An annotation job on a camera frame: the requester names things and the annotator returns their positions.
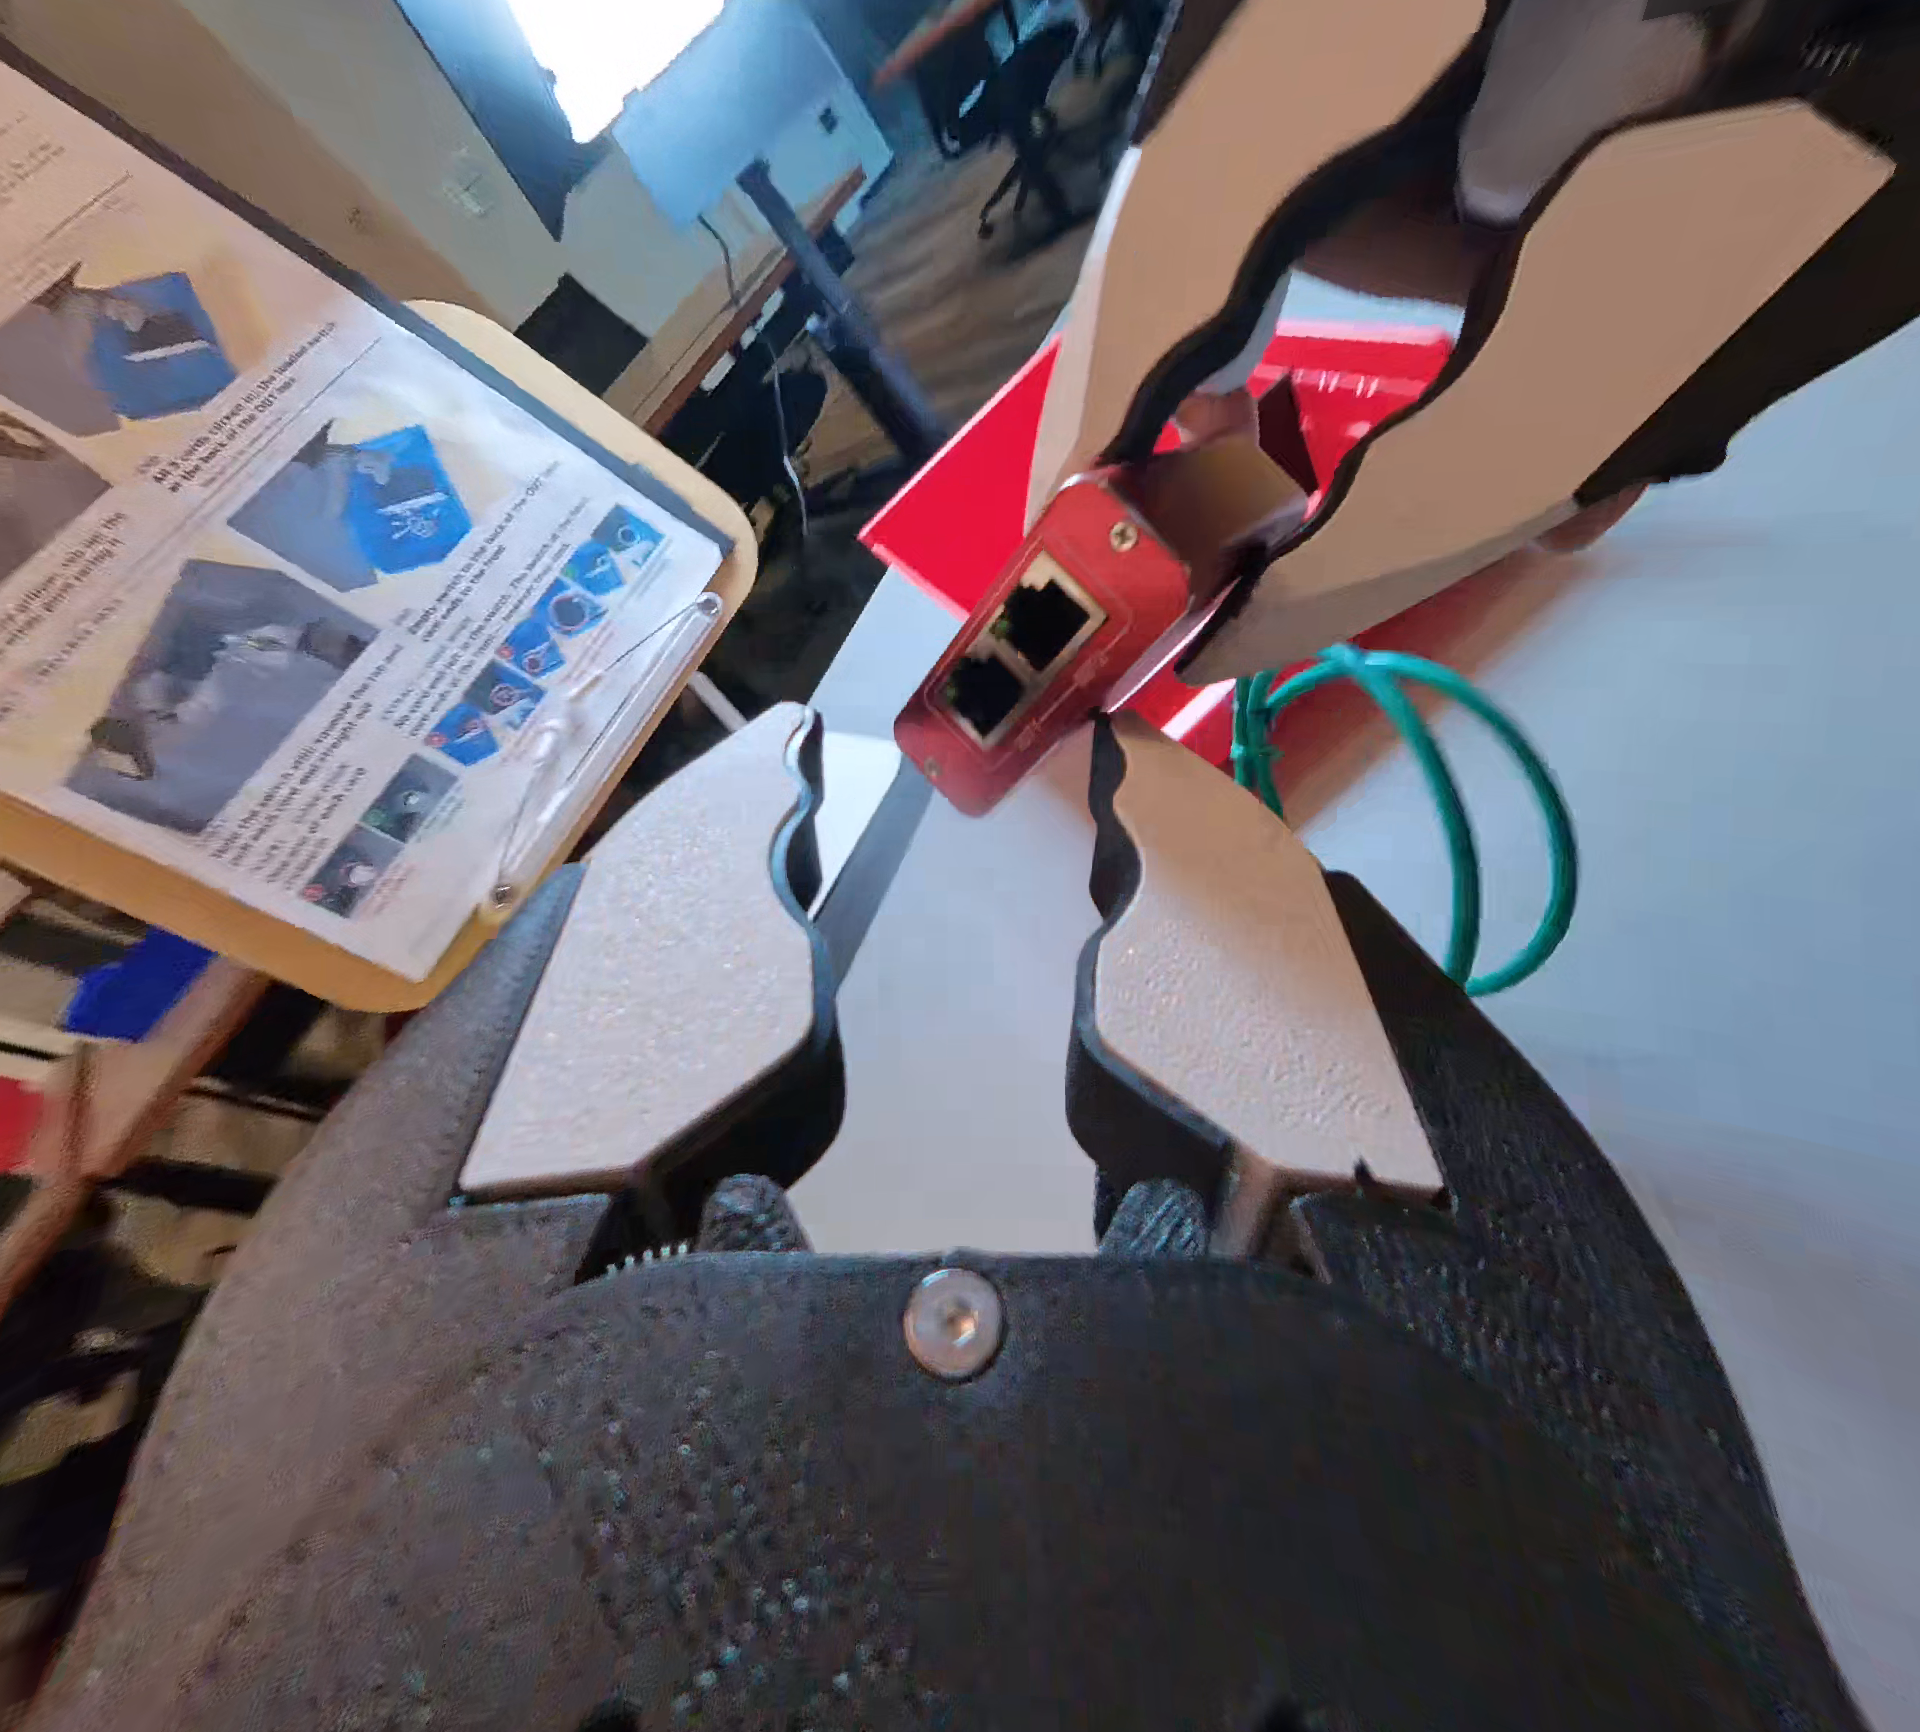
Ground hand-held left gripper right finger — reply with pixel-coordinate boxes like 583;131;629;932
1067;717;1446;1262

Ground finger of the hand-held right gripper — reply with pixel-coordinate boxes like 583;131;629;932
1026;0;1489;534
1176;96;1900;688

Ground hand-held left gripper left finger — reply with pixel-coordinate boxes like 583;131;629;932
455;700;845;1255

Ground green ethernet cable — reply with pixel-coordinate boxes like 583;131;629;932
1230;645;1579;1000

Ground red metal port box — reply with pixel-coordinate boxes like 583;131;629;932
894;434;1330;816

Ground red plastic bin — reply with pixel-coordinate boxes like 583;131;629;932
858;323;1578;774

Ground person's right hand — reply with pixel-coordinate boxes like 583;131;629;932
1535;484;1656;557

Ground black office chair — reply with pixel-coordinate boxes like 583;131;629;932
965;0;1120;251

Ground instruction sheet on clipboard stand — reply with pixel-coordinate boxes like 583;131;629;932
0;36;759;1015

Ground pale grey tilted panel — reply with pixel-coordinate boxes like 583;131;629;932
612;0;889;238

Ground wooden desk with black post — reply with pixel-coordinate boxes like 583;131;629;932
600;156;949;460

